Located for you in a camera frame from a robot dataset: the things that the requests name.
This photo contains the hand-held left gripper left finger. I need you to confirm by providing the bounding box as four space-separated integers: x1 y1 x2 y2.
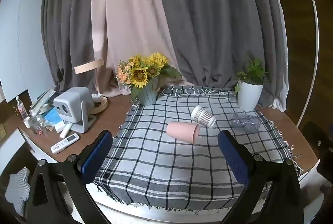
25 130 113 224

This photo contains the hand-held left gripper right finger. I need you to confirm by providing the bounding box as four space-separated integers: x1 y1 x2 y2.
218 129 304 224

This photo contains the pink cup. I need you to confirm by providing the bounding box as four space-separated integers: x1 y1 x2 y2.
166 121 200 143

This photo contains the clear plastic cup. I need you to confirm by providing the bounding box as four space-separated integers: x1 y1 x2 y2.
232 114 261 133

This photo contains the white patterned paper cup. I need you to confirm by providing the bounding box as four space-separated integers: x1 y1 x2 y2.
190 105 216 128

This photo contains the white remote control with buttons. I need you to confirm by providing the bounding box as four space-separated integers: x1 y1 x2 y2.
50 133 80 154

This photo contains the slim white remote control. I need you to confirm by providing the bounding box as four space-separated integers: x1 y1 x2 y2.
60 122 74 138

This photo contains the checkered tablecloth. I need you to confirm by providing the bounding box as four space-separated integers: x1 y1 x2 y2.
93 85 303 211

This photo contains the white projector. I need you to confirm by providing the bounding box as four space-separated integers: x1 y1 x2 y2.
53 87 97 133

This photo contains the blue packet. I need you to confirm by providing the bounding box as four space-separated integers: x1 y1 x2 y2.
43 107 65 127

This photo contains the small clear jar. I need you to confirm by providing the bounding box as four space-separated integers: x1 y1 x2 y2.
28 115 43 134

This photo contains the green plant in white pot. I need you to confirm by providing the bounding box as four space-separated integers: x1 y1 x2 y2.
233 58 270 111

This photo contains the wooden desk lamp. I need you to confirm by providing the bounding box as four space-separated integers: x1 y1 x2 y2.
74 58 109 115

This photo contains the grey striped cloth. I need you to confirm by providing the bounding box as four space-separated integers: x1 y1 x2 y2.
4 166 31 218

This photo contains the plastic water bottle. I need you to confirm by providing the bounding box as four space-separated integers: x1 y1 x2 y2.
15 95 30 120

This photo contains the sunflower bouquet in blue pot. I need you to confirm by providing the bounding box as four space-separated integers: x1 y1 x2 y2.
116 52 183 106

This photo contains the pink curtain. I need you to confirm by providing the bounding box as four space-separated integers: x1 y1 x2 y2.
91 0 194 98

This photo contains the grey curtain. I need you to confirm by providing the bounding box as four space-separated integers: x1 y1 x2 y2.
41 0 289 112

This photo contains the white cabinet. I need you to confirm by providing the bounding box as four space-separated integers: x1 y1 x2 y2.
0 0 56 103

